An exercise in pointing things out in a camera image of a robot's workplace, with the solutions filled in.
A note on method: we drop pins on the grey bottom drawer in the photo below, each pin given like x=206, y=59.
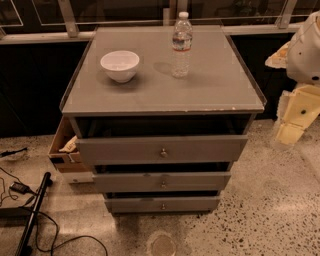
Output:
x=162, y=204

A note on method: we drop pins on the grey drawer cabinet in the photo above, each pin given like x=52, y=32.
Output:
x=218, y=97

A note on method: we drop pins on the grey top drawer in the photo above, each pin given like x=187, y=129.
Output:
x=161, y=150

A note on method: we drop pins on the metal window railing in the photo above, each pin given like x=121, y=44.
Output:
x=32, y=19

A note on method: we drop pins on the grey drawer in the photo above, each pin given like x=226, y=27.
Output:
x=162, y=204
x=161, y=182
x=161, y=150

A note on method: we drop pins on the white ceramic bowl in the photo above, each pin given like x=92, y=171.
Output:
x=121, y=66

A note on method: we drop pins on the open cardboard box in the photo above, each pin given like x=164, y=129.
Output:
x=65, y=157

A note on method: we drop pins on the grey middle drawer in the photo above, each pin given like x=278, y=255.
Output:
x=161, y=182

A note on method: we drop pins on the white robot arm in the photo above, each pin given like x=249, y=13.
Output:
x=300, y=57

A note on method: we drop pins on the clear plastic water bottle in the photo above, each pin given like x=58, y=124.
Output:
x=181, y=45

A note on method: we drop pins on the black pole on floor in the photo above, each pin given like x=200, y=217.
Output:
x=23, y=248

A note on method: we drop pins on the black power adapter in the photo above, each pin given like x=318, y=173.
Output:
x=19, y=188

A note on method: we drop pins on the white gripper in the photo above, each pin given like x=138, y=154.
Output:
x=305, y=55

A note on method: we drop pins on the round floor drain cover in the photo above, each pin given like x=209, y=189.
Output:
x=161, y=244

